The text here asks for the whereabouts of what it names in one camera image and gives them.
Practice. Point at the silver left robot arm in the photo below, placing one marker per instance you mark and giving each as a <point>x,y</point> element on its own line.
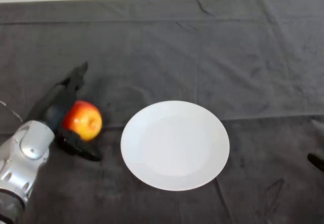
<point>25,153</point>

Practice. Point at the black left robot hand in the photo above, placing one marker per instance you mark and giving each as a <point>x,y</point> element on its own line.
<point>57,105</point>

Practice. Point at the white round plate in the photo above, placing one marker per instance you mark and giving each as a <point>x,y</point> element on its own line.
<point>174,145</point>

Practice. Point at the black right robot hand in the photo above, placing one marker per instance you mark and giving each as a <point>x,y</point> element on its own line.
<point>317,161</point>

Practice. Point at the red yellow apple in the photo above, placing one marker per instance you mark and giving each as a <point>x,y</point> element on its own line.
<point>84,120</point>

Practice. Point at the dark grey cloth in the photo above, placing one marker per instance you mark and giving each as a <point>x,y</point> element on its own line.
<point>162,56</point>

